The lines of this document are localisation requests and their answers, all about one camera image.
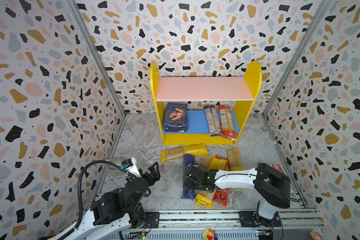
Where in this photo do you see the blue Barilla pasta box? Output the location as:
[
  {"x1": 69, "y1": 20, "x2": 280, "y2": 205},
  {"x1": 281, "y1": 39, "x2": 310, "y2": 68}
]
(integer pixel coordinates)
[{"x1": 163, "y1": 103, "x2": 189, "y2": 133}]

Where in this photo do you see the red spaghetti bag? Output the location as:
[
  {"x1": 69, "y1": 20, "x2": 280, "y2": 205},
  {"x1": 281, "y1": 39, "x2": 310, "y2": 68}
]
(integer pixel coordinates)
[
  {"x1": 219, "y1": 106, "x2": 237, "y2": 141},
  {"x1": 214, "y1": 155, "x2": 229, "y2": 207}
]

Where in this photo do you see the dark label spaghetti bag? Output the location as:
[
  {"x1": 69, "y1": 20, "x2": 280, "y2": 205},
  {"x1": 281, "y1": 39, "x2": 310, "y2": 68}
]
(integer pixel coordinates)
[{"x1": 204, "y1": 105, "x2": 223, "y2": 137}]

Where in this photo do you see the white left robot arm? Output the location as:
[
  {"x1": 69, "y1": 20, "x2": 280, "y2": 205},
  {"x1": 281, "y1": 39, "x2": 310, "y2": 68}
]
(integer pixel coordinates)
[{"x1": 53, "y1": 158, "x2": 161, "y2": 240}]

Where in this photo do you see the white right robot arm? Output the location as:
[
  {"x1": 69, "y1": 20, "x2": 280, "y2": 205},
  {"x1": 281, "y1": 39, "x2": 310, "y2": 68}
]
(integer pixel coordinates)
[{"x1": 185, "y1": 163, "x2": 291, "y2": 221}]

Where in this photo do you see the yellow shelf unit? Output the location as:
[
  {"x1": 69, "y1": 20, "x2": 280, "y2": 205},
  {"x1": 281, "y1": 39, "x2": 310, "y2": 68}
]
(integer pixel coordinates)
[{"x1": 150, "y1": 61, "x2": 263, "y2": 146}]

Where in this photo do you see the yellow spaghetti bag front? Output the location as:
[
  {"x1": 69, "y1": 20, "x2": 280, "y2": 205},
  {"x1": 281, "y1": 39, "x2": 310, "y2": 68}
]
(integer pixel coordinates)
[{"x1": 194, "y1": 155, "x2": 229, "y2": 209}]

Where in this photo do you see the yellow spaghetti bag middle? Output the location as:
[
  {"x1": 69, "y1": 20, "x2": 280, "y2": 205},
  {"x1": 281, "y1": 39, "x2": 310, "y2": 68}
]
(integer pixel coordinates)
[{"x1": 201, "y1": 155, "x2": 213, "y2": 172}]

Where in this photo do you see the yellow spaghetti bag lying crosswise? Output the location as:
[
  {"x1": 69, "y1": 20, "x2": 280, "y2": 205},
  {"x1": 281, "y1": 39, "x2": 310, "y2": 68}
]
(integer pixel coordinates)
[{"x1": 161, "y1": 143, "x2": 209, "y2": 163}]

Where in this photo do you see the red bottom spaghetti bag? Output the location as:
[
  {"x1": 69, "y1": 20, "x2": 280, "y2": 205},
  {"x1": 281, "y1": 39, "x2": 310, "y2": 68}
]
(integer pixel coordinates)
[{"x1": 214, "y1": 155, "x2": 229, "y2": 207}]

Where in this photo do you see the yellow Pastatime spaghetti bag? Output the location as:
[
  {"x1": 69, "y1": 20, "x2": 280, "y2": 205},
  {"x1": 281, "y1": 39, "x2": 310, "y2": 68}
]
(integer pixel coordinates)
[{"x1": 226, "y1": 148, "x2": 249, "y2": 190}]

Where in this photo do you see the smiling flower toy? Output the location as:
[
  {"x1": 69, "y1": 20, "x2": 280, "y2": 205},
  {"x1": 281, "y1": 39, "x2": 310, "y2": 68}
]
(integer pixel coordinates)
[{"x1": 202, "y1": 229, "x2": 218, "y2": 240}]

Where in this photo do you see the red card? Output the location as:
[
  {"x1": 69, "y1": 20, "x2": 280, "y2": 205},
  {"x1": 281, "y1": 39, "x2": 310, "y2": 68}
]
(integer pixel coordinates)
[{"x1": 270, "y1": 163, "x2": 286, "y2": 174}]

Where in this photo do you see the colourful toy at corner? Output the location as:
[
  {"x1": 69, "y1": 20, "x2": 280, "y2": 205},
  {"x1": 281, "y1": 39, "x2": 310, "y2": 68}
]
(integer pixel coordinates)
[{"x1": 310, "y1": 231, "x2": 324, "y2": 240}]

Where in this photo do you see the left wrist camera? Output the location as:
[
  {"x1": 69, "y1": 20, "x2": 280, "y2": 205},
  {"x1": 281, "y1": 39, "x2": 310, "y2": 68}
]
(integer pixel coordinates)
[{"x1": 122, "y1": 157, "x2": 141, "y2": 178}]

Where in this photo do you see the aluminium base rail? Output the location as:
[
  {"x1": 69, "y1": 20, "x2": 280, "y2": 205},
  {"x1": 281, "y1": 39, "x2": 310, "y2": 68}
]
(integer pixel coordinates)
[{"x1": 77, "y1": 206, "x2": 328, "y2": 240}]

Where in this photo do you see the aluminium corner post left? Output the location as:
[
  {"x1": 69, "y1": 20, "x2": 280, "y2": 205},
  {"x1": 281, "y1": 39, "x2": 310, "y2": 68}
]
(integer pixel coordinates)
[{"x1": 66, "y1": 0, "x2": 126, "y2": 119}]

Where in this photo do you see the aluminium corner post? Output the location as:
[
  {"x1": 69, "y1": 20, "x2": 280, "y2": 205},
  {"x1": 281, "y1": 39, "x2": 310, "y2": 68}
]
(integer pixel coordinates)
[
  {"x1": 66, "y1": 0, "x2": 126, "y2": 119},
  {"x1": 262, "y1": 0, "x2": 331, "y2": 119}
]

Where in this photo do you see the aluminium corner post right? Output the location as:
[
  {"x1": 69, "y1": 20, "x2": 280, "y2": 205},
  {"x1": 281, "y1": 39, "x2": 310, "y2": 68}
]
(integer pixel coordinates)
[{"x1": 262, "y1": 0, "x2": 331, "y2": 119}]

